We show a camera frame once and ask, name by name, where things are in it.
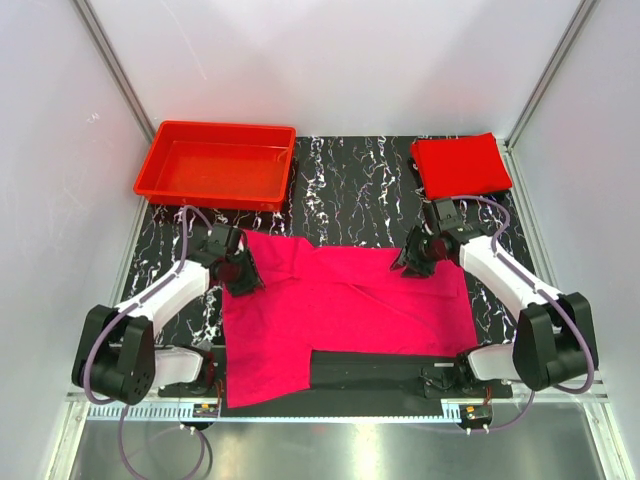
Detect pink t shirt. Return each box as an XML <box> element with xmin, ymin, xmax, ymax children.
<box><xmin>222</xmin><ymin>232</ymin><xmax>478</xmax><ymax>408</ymax></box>

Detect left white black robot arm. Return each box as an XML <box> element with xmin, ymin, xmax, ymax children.
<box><xmin>71</xmin><ymin>224</ymin><xmax>264</xmax><ymax>405</ymax></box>

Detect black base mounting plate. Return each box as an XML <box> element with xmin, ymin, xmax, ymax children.
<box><xmin>159</xmin><ymin>349</ymin><xmax>511</xmax><ymax>416</ymax></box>

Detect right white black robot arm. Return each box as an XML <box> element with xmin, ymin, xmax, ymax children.
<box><xmin>392</xmin><ymin>198</ymin><xmax>599</xmax><ymax>394</ymax></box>

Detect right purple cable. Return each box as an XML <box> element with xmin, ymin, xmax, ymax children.
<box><xmin>414</xmin><ymin>194</ymin><xmax>600</xmax><ymax>434</ymax></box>

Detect black marble pattern mat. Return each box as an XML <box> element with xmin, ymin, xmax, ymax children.
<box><xmin>109</xmin><ymin>136</ymin><xmax>543</xmax><ymax>346</ymax></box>

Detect folded red t shirt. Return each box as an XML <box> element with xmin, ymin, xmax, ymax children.
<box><xmin>410</xmin><ymin>133</ymin><xmax>512</xmax><ymax>200</ymax></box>

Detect red plastic bin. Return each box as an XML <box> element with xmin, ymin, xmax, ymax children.
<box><xmin>133</xmin><ymin>120</ymin><xmax>296</xmax><ymax>212</ymax></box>

